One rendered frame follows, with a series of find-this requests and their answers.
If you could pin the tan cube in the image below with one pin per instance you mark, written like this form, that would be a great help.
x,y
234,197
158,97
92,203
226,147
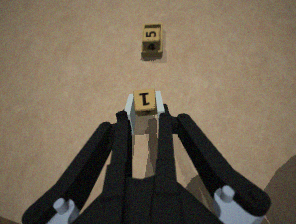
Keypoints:
x,y
151,39
145,102

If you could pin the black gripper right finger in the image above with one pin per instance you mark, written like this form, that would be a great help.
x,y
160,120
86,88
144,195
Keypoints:
x,y
236,199

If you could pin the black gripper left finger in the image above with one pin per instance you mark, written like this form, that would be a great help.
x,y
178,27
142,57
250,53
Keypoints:
x,y
62,203

